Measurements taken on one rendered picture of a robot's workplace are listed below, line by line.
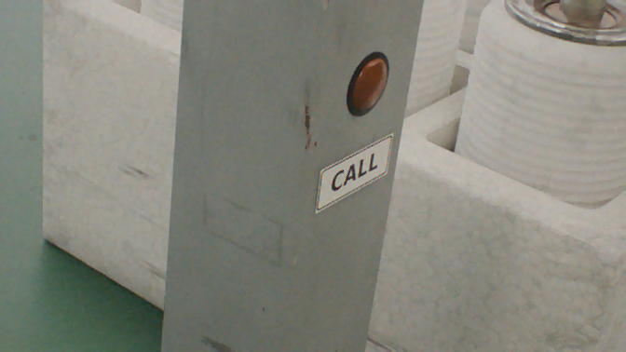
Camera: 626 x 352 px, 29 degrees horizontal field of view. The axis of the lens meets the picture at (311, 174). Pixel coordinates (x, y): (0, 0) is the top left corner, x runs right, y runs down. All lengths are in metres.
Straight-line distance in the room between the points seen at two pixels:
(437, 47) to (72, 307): 0.29
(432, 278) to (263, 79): 0.19
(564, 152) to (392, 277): 0.11
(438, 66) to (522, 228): 0.13
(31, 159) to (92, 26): 0.23
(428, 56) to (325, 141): 0.20
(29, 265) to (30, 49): 0.35
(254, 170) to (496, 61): 0.16
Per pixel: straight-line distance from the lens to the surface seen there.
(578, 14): 0.60
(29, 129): 0.98
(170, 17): 0.72
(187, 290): 0.53
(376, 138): 0.49
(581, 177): 0.60
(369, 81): 0.46
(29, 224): 0.85
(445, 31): 0.65
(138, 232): 0.76
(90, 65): 0.74
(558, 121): 0.58
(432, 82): 0.66
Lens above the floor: 0.46
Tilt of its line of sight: 29 degrees down
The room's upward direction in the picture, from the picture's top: 7 degrees clockwise
